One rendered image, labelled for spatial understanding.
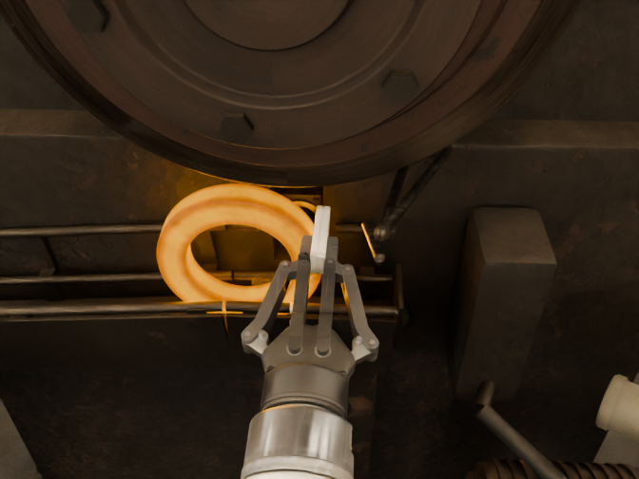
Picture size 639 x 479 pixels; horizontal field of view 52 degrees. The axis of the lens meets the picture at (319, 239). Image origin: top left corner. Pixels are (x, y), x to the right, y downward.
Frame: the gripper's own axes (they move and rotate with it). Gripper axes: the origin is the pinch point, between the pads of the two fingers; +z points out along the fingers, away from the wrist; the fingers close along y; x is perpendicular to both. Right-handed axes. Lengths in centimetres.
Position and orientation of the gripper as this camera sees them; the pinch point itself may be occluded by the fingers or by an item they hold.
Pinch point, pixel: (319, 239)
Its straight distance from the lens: 68.2
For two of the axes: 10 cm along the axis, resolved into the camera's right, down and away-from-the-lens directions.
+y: 10.0, 0.6, -0.4
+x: 0.1, -6.4, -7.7
